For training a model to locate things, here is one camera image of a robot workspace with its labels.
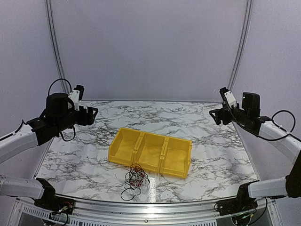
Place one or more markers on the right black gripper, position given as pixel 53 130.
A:
pixel 218 112

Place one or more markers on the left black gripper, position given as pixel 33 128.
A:
pixel 90 119

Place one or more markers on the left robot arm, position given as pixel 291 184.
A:
pixel 63 111

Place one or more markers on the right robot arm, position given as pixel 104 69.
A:
pixel 247 117

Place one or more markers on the yellow bin left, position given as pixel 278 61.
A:
pixel 124 145

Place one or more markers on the yellow bin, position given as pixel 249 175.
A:
pixel 176 157
pixel 124 145
pixel 149 151

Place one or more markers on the yellow bin right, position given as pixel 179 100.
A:
pixel 176 157

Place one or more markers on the yellow bin middle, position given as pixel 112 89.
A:
pixel 149 151

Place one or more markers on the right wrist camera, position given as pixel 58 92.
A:
pixel 228 98

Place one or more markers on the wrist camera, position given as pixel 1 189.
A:
pixel 76 95
pixel 228 98

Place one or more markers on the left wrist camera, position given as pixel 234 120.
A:
pixel 76 95

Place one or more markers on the left aluminium frame post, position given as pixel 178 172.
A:
pixel 53 39

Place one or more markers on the aluminium frame post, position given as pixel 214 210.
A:
pixel 241 44
pixel 53 39

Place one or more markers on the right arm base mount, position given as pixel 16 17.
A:
pixel 237 208

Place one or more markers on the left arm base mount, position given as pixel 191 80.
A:
pixel 57 206

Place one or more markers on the right aluminium frame post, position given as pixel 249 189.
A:
pixel 241 44

